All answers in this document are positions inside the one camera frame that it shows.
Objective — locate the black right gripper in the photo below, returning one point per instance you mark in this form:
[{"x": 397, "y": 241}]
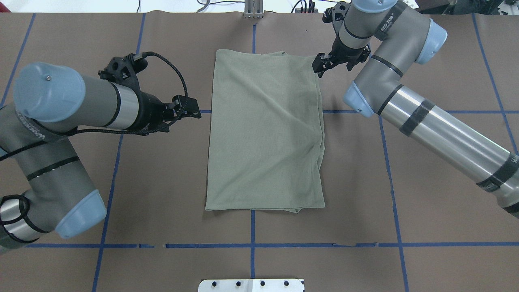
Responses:
[{"x": 344, "y": 54}]

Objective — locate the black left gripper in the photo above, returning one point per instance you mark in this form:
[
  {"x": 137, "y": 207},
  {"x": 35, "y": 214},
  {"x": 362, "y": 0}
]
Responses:
[{"x": 151, "y": 108}]

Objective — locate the olive green long-sleeve shirt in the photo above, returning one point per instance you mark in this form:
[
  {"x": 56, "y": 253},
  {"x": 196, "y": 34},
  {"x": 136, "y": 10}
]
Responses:
[{"x": 267, "y": 133}]

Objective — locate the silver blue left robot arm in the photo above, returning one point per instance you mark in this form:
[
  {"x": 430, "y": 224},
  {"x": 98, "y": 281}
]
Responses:
[{"x": 51, "y": 103}]

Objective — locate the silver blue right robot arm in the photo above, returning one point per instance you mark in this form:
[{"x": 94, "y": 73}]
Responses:
[{"x": 390, "y": 39}]

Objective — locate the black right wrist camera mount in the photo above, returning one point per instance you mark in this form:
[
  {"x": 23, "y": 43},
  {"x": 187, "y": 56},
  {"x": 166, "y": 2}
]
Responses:
[{"x": 335, "y": 15}]

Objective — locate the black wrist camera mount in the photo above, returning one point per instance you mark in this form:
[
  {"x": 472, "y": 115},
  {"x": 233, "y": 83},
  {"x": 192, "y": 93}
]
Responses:
[
  {"x": 335, "y": 15},
  {"x": 123, "y": 71}
]

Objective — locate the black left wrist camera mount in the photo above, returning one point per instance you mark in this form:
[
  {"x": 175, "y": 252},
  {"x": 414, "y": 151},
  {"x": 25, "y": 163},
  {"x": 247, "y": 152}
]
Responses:
[{"x": 123, "y": 71}]

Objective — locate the aluminium frame post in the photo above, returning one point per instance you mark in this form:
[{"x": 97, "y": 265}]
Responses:
[{"x": 253, "y": 9}]

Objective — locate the white pedestal column with base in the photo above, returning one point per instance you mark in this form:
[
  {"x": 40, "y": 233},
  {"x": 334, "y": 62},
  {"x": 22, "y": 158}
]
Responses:
[{"x": 252, "y": 285}]

